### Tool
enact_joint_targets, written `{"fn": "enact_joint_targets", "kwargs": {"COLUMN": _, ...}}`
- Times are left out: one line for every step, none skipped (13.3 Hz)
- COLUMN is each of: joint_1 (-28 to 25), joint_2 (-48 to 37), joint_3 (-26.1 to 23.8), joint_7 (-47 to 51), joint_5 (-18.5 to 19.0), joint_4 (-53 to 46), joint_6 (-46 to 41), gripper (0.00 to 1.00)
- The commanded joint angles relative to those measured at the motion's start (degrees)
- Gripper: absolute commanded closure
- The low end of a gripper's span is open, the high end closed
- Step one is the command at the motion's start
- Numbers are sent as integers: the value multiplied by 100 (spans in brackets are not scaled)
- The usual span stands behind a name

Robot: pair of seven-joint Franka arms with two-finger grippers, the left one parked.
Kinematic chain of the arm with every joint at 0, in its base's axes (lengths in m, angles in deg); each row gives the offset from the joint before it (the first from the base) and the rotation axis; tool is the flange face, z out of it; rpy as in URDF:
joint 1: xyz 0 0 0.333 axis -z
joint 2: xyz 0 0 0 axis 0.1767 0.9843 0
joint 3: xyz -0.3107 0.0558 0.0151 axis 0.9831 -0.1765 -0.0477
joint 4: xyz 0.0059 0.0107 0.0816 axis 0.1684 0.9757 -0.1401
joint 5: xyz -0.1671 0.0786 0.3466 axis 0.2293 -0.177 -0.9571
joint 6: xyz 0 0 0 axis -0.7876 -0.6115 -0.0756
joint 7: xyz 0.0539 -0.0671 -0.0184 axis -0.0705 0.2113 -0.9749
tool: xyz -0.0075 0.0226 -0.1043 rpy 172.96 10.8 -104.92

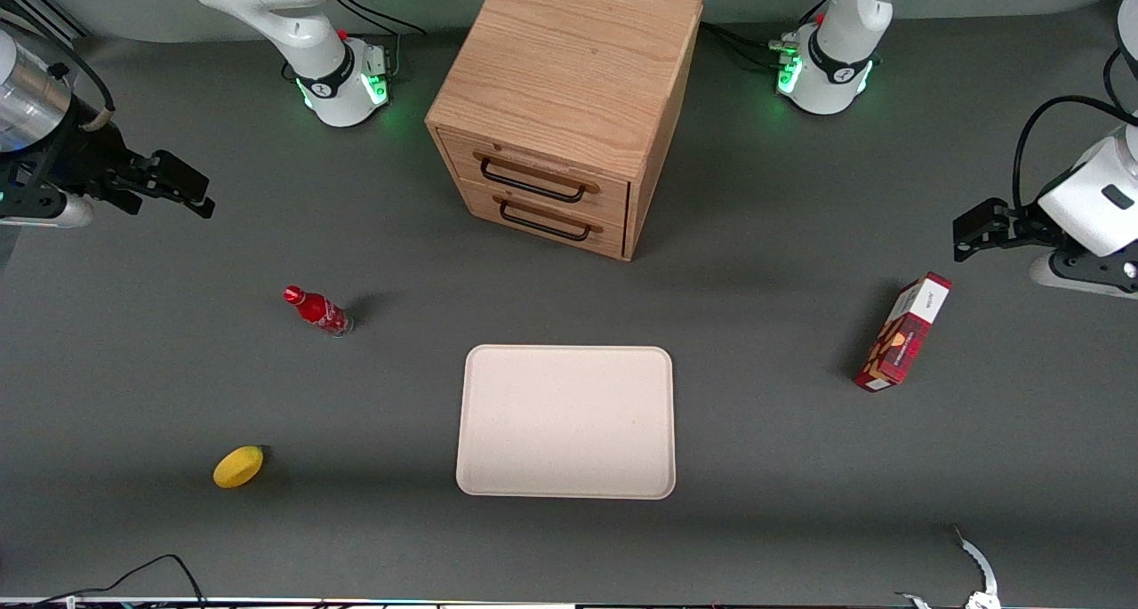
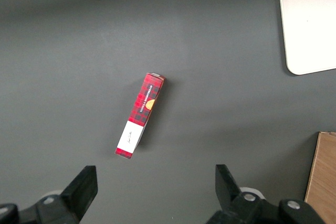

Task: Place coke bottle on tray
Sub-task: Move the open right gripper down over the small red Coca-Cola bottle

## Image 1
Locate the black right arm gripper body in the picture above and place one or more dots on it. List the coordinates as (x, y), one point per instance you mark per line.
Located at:
(86, 159)

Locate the wooden drawer front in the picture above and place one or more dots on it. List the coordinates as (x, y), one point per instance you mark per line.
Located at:
(480, 204)
(613, 200)

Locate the yellow lemon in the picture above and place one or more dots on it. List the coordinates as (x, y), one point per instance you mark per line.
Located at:
(238, 468)

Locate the white curved plastic tool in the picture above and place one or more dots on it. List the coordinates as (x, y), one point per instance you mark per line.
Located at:
(978, 560)

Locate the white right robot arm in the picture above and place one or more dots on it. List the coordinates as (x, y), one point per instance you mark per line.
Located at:
(267, 4)

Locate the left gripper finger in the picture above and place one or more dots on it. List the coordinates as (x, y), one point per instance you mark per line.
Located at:
(987, 239)
(982, 216)

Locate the red plaid cardboard box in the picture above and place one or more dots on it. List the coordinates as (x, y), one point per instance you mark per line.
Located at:
(898, 338)

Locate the wooden two-drawer cabinet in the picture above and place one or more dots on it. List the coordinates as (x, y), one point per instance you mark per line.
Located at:
(569, 58)

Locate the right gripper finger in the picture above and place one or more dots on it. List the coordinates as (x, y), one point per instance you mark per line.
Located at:
(178, 180)
(120, 200)

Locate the red coke bottle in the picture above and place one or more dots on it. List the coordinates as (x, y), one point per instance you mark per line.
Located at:
(318, 310)

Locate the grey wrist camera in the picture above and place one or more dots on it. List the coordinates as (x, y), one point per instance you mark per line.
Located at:
(1076, 276)
(53, 213)

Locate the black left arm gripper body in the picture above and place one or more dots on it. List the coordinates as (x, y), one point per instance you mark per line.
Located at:
(1019, 221)

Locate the black aluminium frame rail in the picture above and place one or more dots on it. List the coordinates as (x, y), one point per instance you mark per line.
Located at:
(36, 9)

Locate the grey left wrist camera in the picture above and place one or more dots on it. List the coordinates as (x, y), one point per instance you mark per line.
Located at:
(1076, 276)

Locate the cream rectangular tray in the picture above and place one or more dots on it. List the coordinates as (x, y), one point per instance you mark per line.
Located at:
(565, 422)

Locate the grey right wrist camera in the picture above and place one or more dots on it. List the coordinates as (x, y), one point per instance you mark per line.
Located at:
(53, 213)

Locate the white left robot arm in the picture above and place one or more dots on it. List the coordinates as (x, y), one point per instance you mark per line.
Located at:
(836, 4)

